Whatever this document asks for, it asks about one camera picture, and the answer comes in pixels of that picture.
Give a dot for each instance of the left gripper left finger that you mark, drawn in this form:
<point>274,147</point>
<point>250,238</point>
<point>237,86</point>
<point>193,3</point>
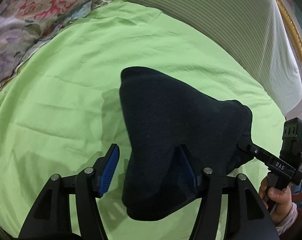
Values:
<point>104,169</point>

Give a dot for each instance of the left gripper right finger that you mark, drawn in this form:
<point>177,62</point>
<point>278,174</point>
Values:
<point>191,169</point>

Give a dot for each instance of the red knit sweater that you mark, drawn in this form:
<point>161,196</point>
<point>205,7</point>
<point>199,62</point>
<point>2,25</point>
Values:
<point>295,231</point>

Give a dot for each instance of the person's right hand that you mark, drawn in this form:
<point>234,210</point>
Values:
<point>283,199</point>

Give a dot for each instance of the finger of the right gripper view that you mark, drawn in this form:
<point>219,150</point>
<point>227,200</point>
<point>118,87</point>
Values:
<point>247,151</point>

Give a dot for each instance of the floral quilt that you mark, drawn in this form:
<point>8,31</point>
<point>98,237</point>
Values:
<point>26,25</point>

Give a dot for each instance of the dark navy pants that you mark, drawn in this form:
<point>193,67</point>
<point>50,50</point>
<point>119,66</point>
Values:
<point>161,113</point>

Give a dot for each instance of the striped white headboard cushion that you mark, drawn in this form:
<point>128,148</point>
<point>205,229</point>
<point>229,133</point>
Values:
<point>253,33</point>

